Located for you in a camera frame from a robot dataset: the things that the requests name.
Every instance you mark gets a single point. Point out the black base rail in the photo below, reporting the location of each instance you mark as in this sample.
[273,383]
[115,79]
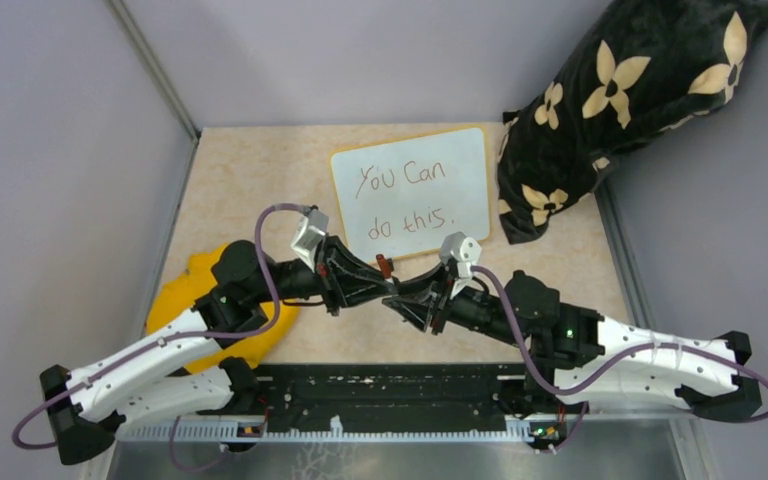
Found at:
[290,403]

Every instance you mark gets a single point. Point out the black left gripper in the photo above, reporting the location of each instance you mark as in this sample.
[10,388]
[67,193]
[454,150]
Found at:
[345,279]

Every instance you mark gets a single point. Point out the yellow-framed whiteboard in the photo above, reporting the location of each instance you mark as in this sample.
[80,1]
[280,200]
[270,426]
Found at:
[403,197]

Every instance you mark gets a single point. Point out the black floral pillow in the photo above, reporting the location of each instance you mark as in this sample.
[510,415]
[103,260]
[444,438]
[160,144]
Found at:
[643,69]

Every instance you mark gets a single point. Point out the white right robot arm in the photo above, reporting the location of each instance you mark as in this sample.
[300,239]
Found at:
[574,355]

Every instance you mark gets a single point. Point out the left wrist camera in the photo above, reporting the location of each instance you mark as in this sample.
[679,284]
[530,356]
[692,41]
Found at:
[311,232]

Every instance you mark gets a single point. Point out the yellow folded cloth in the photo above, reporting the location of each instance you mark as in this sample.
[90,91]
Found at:
[206,274]

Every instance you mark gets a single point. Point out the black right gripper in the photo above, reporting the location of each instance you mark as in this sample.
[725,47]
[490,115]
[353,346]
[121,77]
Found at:
[428,295]

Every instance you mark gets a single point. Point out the red marker cap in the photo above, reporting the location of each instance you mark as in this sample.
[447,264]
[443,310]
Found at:
[386,267]

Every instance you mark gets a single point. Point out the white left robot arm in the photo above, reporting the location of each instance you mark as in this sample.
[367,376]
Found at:
[88,408]

